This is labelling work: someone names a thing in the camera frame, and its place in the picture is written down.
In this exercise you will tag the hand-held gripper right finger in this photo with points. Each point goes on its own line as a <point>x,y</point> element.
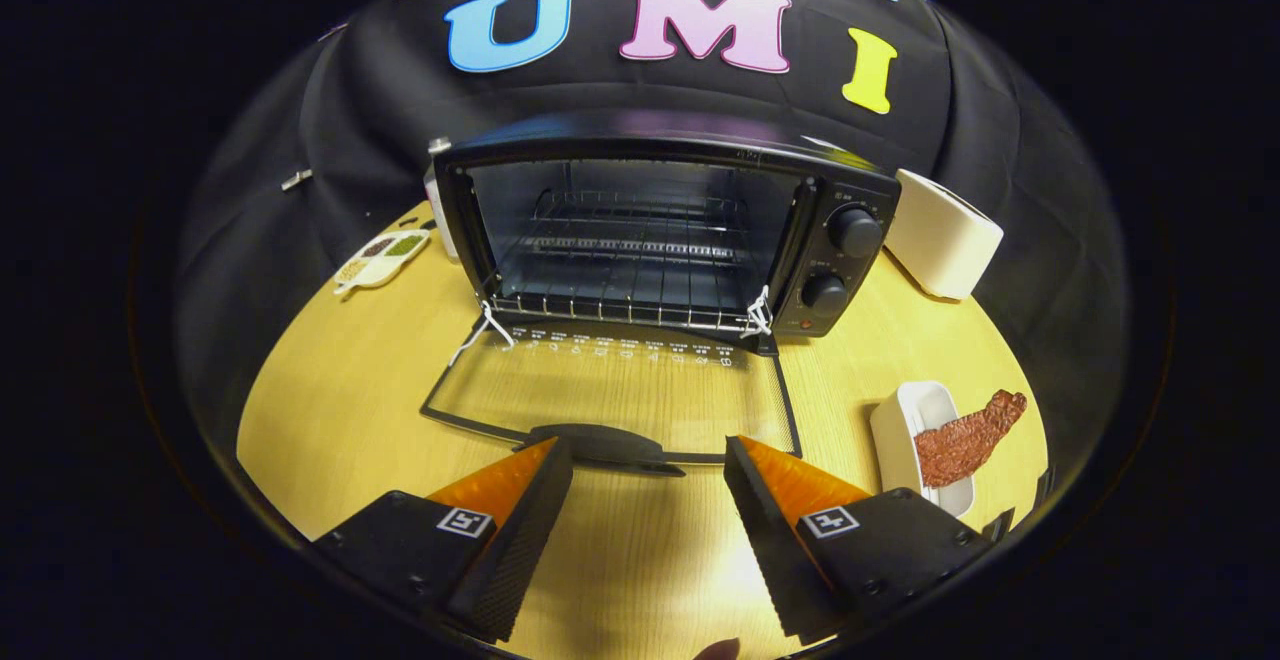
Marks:
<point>775,540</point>

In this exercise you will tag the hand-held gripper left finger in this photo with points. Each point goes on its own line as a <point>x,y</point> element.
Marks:
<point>525,530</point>

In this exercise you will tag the reddish brown meat slice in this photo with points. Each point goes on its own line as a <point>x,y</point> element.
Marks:
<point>960,445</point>

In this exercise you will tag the black toaster oven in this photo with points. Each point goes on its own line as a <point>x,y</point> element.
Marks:
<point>640,135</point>

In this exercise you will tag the white bread toaster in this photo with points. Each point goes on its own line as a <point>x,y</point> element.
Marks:
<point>940,235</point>

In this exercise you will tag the white rectangular dish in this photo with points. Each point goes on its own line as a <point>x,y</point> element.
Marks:
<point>900,430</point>

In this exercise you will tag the white divided snack plate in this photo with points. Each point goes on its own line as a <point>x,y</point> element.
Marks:
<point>385,255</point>

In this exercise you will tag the clear plastic bottle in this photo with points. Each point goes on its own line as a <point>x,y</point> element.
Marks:
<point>431,195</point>

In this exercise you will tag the silver cloth clip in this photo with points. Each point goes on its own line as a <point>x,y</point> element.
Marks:
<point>296,179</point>

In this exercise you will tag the black backdrop cloth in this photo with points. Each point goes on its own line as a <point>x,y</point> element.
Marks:
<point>600,90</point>

